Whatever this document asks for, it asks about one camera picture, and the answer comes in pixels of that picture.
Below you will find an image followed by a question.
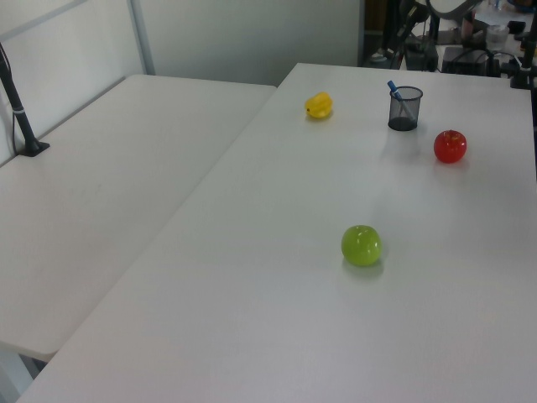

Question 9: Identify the black case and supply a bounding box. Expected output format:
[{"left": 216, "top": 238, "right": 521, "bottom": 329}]
[{"left": 404, "top": 41, "right": 438, "bottom": 71}]

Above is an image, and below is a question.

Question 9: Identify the black equipment box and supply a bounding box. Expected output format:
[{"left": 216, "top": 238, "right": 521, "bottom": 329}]
[{"left": 441, "top": 45, "right": 491, "bottom": 76}]

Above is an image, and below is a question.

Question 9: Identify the grey partition frame post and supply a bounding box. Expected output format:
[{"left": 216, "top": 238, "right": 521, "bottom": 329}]
[{"left": 128, "top": 0, "right": 156, "bottom": 76}]

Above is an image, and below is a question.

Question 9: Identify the black mesh pen cup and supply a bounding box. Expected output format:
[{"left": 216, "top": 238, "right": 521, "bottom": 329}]
[{"left": 387, "top": 86, "right": 424, "bottom": 132}]

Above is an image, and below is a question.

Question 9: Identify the black camera pole with base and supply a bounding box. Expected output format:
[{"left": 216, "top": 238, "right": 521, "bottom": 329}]
[{"left": 0, "top": 39, "right": 51, "bottom": 159}]

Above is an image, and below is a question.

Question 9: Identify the blue white marker pen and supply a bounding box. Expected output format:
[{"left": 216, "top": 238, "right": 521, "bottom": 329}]
[{"left": 386, "top": 80, "right": 409, "bottom": 119}]

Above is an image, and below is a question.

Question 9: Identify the black cable along pole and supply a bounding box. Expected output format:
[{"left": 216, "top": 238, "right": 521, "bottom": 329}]
[{"left": 0, "top": 41, "right": 22, "bottom": 155}]

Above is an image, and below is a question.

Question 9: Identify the green apple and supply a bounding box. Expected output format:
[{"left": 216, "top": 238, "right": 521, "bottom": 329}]
[{"left": 340, "top": 224, "right": 383, "bottom": 267}]

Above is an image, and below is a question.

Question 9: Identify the red apple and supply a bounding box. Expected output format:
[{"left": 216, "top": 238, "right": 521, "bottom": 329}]
[{"left": 433, "top": 129, "right": 468, "bottom": 165}]

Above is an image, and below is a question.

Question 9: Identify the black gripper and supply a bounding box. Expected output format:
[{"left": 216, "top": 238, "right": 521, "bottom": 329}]
[{"left": 394, "top": 2, "right": 430, "bottom": 43}]

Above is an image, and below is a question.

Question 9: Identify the clear plastic container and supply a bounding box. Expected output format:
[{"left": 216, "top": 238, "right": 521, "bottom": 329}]
[{"left": 485, "top": 24, "right": 509, "bottom": 44}]

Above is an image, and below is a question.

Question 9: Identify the black clamp stand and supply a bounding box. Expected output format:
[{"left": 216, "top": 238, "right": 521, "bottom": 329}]
[{"left": 508, "top": 31, "right": 537, "bottom": 90}]

